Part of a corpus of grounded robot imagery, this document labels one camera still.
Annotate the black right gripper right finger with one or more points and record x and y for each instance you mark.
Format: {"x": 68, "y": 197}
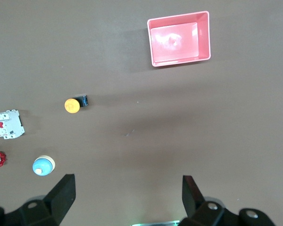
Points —
{"x": 193, "y": 202}

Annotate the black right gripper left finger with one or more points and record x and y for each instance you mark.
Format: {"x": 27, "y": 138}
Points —
{"x": 59, "y": 202}

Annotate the yellow push button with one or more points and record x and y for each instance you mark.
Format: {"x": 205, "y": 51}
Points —
{"x": 72, "y": 106}

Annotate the blue dome knob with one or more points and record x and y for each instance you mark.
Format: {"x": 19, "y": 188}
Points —
{"x": 43, "y": 166}

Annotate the white circuit breaker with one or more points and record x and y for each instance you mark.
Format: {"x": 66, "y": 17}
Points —
{"x": 9, "y": 124}

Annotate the pink plastic bin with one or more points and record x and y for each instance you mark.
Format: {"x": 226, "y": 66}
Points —
{"x": 177, "y": 42}

